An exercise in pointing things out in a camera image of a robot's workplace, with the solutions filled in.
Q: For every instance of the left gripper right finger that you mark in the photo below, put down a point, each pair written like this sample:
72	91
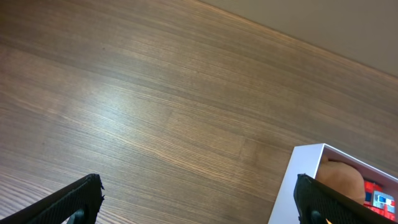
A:
318	204

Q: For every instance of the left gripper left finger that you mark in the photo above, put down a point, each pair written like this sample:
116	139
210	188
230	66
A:
78	202

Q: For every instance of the brown plush toy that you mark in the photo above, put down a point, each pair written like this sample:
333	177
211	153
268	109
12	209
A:
342	178

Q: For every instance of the red toy fire truck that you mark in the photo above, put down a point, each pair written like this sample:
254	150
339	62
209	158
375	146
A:
379	202

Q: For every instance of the pink open cardboard box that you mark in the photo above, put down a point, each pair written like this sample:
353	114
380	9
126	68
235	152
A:
305	160

